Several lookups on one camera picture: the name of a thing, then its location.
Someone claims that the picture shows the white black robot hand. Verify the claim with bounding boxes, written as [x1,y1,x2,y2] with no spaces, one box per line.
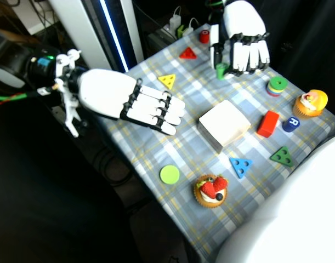
[77,67,186,136]
[209,0,271,81]

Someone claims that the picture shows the green cylinder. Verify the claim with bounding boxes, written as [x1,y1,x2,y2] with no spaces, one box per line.
[215,62,230,81]

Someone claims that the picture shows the white paper box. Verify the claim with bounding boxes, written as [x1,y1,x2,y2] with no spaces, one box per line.
[198,99,252,154]

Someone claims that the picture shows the blue cylinder with letter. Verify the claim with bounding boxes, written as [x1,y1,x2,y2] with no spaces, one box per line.
[282,117,300,133]

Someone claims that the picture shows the red spool with hole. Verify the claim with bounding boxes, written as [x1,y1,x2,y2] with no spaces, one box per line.
[198,29,211,44]

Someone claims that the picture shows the yellow triangle with holes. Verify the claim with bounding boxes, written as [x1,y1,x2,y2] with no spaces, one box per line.
[157,73,177,90]

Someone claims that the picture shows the red triangle with holes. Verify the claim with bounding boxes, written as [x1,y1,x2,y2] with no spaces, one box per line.
[179,47,197,60]

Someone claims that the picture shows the white column with blue light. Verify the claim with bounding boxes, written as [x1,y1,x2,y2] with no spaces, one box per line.
[48,0,145,73]

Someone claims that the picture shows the colourful stacked rings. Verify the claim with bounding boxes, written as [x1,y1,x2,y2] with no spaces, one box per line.
[266,76,288,97]

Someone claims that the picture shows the grey power strip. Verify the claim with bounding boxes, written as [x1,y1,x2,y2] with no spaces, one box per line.
[147,26,179,43]

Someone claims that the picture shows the plaid blue grey tablecloth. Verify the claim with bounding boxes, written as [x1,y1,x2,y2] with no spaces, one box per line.
[100,24,335,263]

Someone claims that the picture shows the white cabinet panel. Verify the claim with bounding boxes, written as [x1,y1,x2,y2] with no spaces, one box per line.
[8,0,54,35]

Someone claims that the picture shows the light green flat disc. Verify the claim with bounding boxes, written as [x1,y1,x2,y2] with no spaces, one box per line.
[159,165,181,184]

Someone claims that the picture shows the red rectangular block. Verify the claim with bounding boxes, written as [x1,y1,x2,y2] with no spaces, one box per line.
[256,110,280,138]

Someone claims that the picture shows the yellow topped toy cupcake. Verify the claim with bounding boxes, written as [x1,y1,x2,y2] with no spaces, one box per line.
[292,89,328,119]

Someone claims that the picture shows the green triangle with holes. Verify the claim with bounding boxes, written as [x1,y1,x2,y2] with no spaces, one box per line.
[269,146,294,168]

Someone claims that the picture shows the strawberry toy cupcake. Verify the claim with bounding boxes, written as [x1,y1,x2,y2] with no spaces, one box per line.
[194,174,229,209]

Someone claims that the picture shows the blue triangle with holes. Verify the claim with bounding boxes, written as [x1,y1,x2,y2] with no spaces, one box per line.
[229,157,253,179]

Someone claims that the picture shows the large white panel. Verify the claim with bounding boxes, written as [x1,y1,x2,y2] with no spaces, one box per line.
[215,131,335,263]

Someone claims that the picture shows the green cable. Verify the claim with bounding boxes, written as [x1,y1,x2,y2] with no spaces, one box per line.
[0,92,30,101]

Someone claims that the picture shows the red cable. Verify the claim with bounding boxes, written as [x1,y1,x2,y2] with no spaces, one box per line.
[0,93,27,106]

